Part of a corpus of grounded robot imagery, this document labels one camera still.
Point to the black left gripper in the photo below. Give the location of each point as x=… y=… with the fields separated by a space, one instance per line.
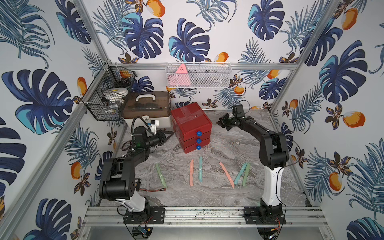
x=160 y=138

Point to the white item in basket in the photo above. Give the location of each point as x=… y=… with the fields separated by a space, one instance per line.
x=115 y=94

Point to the aluminium front rail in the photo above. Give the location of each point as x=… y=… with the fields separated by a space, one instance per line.
x=208 y=217

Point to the black wire basket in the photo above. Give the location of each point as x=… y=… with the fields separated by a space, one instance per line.
x=108 y=77

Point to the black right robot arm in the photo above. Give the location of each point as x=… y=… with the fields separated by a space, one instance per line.
x=273 y=152

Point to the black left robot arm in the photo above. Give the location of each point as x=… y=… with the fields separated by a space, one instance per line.
x=118 y=182

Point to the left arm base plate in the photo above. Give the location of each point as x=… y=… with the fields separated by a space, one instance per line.
x=150 y=216

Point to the pink fruit knife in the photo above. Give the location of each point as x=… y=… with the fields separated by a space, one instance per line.
x=227 y=175
x=191 y=181

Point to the green fruit knife right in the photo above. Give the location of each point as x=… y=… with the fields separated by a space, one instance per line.
x=246 y=173

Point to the pink triangle sign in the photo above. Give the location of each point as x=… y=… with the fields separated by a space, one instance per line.
x=180 y=78

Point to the red top drawer blue knob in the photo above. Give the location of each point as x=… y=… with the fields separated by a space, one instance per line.
x=190 y=129

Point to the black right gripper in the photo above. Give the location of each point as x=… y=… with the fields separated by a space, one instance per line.
x=221 y=121

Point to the red three-drawer cabinet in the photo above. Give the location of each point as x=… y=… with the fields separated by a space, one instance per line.
x=191 y=112

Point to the green fruit knife left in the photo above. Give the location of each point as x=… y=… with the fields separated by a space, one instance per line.
x=162 y=179

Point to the clear mesh wall shelf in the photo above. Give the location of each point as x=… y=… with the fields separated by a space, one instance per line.
x=204 y=75

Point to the teal fruit knife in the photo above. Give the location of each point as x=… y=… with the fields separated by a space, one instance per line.
x=241 y=172
x=201 y=169

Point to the green fruit knife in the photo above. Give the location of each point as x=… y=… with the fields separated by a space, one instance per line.
x=162 y=179
x=246 y=173

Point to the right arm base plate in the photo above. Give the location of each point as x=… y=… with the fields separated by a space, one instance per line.
x=264 y=215

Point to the brown lid white storage box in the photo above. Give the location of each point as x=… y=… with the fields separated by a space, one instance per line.
x=150 y=106

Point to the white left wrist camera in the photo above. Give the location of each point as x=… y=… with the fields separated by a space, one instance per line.
x=154 y=124

